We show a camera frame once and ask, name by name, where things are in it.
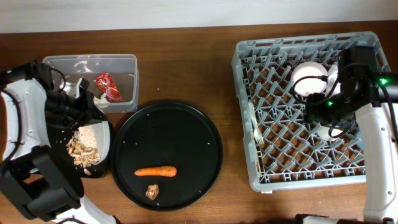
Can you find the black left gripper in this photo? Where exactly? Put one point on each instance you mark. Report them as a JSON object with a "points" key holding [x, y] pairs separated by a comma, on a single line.
{"points": [[90, 112]]}

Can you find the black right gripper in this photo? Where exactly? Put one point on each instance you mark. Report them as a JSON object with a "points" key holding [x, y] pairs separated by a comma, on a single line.
{"points": [[313, 109]]}

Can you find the red snack wrapper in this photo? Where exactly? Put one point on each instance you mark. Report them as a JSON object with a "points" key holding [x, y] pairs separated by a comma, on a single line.
{"points": [[106, 84]]}

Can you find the pink saucer bowl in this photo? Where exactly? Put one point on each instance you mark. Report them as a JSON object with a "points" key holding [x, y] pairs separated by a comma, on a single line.
{"points": [[305, 76]]}

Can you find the cream cup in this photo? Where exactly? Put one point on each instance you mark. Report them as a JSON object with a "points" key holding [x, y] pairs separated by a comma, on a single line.
{"points": [[323, 133]]}

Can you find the brown food scrap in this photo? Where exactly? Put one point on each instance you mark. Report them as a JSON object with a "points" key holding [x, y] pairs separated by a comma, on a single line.
{"points": [[152, 191]]}

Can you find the white plastic fork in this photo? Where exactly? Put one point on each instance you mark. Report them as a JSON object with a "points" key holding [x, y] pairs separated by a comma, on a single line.
{"points": [[257, 133]]}

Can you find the orange carrot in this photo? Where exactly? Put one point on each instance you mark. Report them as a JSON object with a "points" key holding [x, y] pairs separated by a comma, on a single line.
{"points": [[162, 171]]}

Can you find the grey plate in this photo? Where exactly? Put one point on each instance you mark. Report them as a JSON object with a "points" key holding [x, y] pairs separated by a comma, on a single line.
{"points": [[103, 138]]}

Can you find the blue cup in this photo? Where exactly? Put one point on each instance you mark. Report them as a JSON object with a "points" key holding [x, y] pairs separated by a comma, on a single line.
{"points": [[359, 137]]}

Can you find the wooden chopstick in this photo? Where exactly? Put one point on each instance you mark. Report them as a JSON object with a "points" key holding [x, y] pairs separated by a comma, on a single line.
{"points": [[259, 166]]}

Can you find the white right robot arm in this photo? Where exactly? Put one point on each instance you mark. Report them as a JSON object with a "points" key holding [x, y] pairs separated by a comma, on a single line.
{"points": [[378, 126]]}

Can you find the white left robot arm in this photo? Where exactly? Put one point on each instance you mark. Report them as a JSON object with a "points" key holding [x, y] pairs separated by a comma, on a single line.
{"points": [[34, 178]]}

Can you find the grey dishwasher rack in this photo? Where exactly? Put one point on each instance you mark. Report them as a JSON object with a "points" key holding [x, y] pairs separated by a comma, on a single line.
{"points": [[293, 155]]}

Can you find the pile of white rice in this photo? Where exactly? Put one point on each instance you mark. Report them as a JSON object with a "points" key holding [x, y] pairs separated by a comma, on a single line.
{"points": [[86, 139]]}

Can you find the crumpled white tissue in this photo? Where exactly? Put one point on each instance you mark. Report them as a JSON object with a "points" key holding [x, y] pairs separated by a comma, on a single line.
{"points": [[101, 102]]}

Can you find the black rectangular bin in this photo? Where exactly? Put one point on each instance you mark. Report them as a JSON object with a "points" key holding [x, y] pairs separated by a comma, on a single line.
{"points": [[59, 138]]}

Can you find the clear plastic bin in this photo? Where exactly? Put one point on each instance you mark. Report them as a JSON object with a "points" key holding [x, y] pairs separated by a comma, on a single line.
{"points": [[121, 67]]}

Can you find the black round tray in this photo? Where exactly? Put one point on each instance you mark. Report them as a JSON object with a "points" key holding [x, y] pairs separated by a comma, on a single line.
{"points": [[167, 134]]}

